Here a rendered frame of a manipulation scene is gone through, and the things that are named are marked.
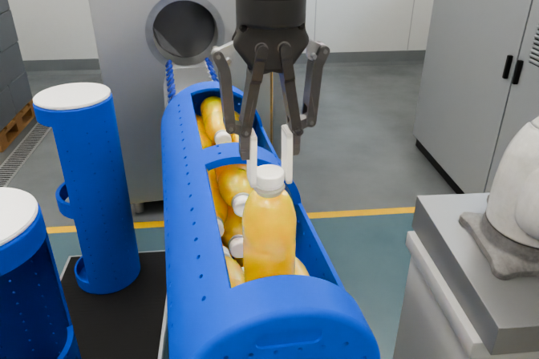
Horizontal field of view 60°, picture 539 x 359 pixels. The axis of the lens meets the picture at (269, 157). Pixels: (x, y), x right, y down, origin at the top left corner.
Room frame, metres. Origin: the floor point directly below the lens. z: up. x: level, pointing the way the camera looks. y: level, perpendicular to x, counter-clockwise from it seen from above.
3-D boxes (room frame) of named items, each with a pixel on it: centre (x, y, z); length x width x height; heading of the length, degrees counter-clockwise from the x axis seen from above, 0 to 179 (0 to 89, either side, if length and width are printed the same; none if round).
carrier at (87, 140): (1.69, 0.75, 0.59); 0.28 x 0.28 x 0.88
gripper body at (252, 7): (0.52, 0.00, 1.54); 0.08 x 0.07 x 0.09; 102
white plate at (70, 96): (1.69, 0.75, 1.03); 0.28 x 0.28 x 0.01
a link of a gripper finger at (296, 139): (0.53, -0.04, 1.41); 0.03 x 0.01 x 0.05; 102
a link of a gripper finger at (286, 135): (0.52, -0.02, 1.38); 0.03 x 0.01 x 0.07; 12
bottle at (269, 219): (0.52, 0.00, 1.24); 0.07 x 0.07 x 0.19
